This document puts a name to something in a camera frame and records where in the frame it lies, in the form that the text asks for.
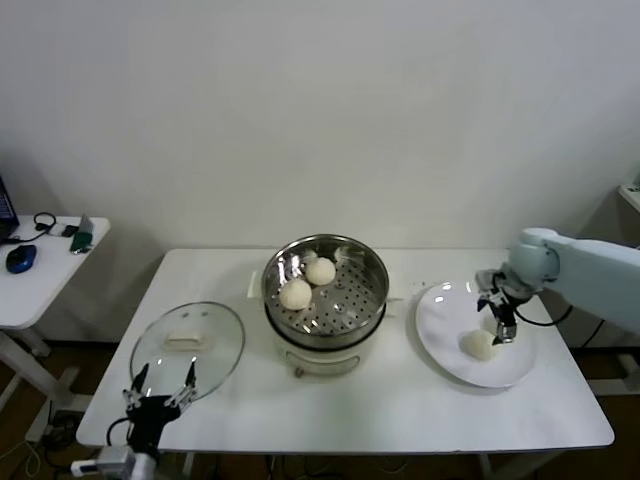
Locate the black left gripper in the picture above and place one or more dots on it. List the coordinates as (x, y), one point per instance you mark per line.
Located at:
(150, 415)

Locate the dark laptop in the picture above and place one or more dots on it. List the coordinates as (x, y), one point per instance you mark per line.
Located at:
(5, 205)

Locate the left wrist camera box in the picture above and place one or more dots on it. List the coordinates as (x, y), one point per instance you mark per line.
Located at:
(115, 456)

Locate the white electric cooker base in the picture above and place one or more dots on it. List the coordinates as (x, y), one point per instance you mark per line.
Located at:
(325, 362)

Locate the perforated steel steamer basket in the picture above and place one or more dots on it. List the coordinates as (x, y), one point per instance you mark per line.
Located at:
(362, 265)

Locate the green circuit board item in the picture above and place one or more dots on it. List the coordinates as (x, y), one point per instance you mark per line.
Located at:
(82, 235)

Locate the small white adapter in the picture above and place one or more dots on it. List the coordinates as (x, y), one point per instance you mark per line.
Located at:
(58, 230)

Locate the blue computer mouse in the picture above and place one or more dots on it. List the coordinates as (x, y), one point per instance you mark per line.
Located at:
(21, 257)

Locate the small black box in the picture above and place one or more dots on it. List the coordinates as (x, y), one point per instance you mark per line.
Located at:
(70, 230)

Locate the large white plate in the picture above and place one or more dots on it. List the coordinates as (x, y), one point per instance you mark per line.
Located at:
(450, 325)

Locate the white desk frame foot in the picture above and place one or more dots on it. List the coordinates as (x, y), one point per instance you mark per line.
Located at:
(615, 386)

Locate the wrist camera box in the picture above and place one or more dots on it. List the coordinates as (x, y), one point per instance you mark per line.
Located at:
(115, 456)
(486, 279)

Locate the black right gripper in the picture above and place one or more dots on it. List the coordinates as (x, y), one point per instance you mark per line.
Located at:
(507, 300)

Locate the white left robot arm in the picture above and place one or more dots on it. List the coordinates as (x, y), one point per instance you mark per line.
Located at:
(145, 469)

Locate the white main table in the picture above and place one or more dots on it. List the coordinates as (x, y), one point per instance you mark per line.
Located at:
(350, 410)

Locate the white side table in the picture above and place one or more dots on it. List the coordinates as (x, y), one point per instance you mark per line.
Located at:
(30, 295)

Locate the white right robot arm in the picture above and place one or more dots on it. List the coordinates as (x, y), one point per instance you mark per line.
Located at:
(595, 275)

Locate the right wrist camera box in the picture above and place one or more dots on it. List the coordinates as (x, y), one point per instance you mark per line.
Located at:
(486, 279)

